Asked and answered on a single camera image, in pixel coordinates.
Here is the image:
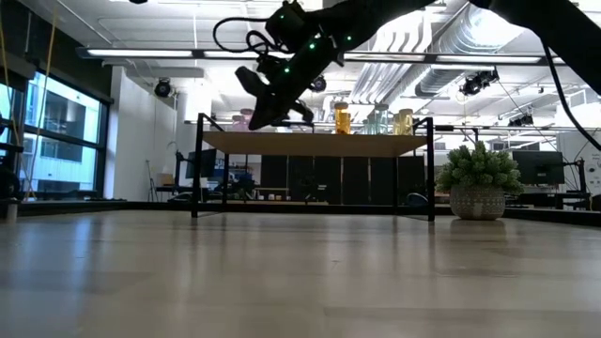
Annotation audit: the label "black track light cluster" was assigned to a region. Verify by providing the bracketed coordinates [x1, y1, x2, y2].
[508, 112, 535, 128]
[458, 69, 501, 98]

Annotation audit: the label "black aluminium table frame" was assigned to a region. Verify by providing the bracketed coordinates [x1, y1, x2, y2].
[0, 199, 601, 229]

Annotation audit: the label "black computer monitor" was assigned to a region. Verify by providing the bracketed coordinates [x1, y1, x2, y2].
[511, 149, 566, 187]
[185, 147, 219, 179]

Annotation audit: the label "long overhead light bar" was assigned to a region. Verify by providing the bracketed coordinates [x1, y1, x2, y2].
[74, 45, 601, 67]

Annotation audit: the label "orange medicine bottle white cap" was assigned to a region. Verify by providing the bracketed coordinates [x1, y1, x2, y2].
[333, 101, 352, 135]

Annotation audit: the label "large window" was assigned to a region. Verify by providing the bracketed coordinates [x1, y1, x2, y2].
[0, 69, 112, 201]

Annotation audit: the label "yellow hanging cord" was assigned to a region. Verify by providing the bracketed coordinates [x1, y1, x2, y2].
[26, 8, 58, 198]

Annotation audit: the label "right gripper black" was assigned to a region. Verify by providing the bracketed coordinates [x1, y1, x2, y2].
[236, 44, 342, 131]

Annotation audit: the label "silver ventilation duct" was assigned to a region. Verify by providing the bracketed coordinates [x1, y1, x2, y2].
[415, 7, 527, 98]

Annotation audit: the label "black equipment stand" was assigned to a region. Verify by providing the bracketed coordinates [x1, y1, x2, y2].
[0, 140, 25, 204]

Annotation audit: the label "green artificial potted plant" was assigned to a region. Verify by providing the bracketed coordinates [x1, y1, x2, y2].
[435, 140, 526, 222]

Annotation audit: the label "wooden shelf black metal legs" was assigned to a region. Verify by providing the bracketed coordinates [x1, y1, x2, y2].
[191, 114, 436, 223]

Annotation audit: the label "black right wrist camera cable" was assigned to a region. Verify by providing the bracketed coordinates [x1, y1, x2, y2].
[212, 16, 284, 55]

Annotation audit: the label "dark office desk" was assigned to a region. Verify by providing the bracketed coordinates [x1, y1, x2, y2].
[506, 190, 593, 211]

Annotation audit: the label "black cabinet row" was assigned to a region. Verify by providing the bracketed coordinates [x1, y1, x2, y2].
[259, 154, 427, 207]

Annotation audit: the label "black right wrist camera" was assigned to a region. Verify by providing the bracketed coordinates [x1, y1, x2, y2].
[265, 1, 312, 52]

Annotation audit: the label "teal medicine bottle white cap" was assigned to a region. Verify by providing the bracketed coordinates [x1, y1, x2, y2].
[373, 103, 391, 135]

